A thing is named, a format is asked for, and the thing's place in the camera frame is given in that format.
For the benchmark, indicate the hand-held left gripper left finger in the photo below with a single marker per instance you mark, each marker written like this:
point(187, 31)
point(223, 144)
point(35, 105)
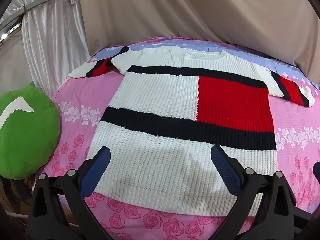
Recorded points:
point(96, 170)

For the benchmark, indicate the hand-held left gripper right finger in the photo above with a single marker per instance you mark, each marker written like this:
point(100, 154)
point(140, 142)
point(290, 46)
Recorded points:
point(225, 170)

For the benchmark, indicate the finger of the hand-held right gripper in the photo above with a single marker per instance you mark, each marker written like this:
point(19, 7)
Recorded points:
point(317, 170)

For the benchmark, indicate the white red black knit sweater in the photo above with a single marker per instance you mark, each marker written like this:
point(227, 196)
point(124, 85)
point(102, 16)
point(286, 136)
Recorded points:
point(162, 92)

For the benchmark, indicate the pink floral bed sheet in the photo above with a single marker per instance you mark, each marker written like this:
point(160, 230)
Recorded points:
point(75, 120)

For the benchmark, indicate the green pillow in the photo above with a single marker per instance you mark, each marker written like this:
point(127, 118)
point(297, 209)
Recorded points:
point(27, 140)

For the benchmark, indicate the white satin curtain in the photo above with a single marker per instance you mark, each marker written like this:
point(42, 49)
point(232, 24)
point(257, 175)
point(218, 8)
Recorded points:
point(55, 42)

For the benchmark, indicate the beige cloth backdrop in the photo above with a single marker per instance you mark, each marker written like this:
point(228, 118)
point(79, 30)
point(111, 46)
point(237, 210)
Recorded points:
point(175, 10)

